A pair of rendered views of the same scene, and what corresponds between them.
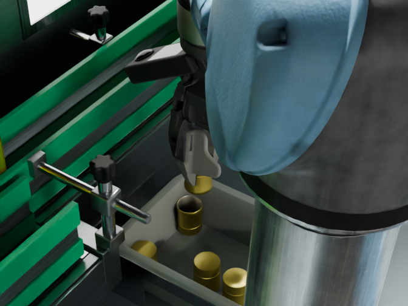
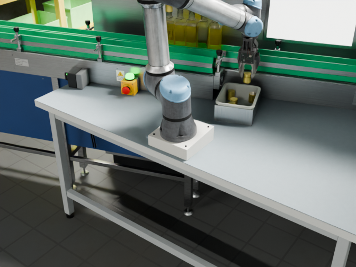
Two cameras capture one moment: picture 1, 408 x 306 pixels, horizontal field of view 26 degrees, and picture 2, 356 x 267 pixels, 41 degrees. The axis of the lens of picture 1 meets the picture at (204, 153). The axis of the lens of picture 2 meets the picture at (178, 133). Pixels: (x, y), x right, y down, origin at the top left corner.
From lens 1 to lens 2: 1.79 m
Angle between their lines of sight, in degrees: 58
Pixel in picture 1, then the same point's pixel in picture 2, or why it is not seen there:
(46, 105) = not seen: hidden behind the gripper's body
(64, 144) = (234, 55)
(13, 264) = (191, 56)
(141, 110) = (265, 68)
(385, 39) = not seen: outside the picture
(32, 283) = (195, 66)
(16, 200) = (211, 54)
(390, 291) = (256, 136)
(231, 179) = (280, 107)
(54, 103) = not seen: hidden behind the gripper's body
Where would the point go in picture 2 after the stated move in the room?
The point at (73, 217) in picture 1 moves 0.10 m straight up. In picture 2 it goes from (211, 60) to (211, 39)
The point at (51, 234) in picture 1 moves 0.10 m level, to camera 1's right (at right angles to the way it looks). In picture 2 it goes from (203, 58) to (211, 67)
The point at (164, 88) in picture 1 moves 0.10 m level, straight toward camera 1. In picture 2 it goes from (276, 68) to (257, 71)
